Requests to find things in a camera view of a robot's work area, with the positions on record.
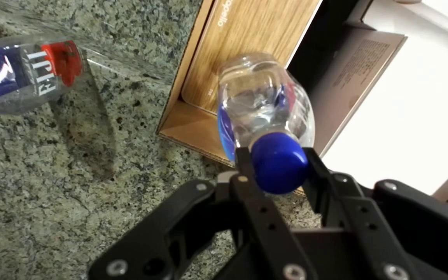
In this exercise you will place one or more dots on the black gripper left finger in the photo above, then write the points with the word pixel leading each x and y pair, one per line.
pixel 265 227

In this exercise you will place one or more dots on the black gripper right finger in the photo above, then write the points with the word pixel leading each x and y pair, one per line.
pixel 416 233

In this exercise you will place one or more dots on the Fiji water bottle blue cap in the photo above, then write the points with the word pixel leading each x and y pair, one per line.
pixel 22 78
pixel 265 114

